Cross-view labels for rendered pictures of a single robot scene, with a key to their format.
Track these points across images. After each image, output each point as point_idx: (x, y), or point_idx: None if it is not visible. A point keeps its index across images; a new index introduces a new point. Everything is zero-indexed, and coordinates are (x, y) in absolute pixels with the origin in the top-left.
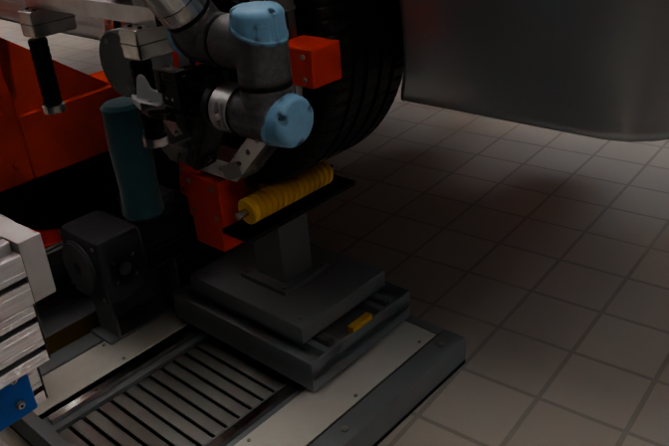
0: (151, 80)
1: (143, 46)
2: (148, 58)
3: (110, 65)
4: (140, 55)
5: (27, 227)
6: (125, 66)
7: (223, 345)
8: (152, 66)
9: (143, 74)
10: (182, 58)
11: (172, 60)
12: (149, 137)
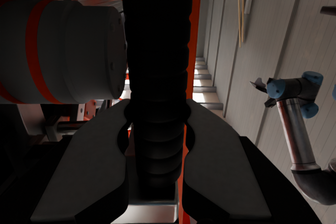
0: (152, 157)
1: (164, 222)
2: (157, 203)
3: (122, 46)
4: (175, 211)
5: None
6: (115, 61)
7: None
8: (80, 68)
9: (170, 169)
10: (20, 69)
11: (42, 71)
12: None
